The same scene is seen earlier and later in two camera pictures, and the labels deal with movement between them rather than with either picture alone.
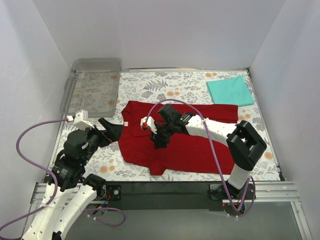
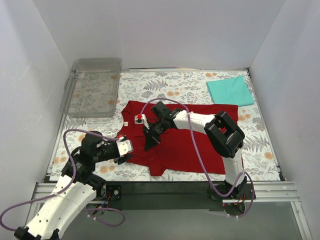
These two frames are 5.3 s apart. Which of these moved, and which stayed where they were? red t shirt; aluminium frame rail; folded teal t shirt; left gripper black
Moved: left gripper black
Stayed: red t shirt; aluminium frame rail; folded teal t shirt
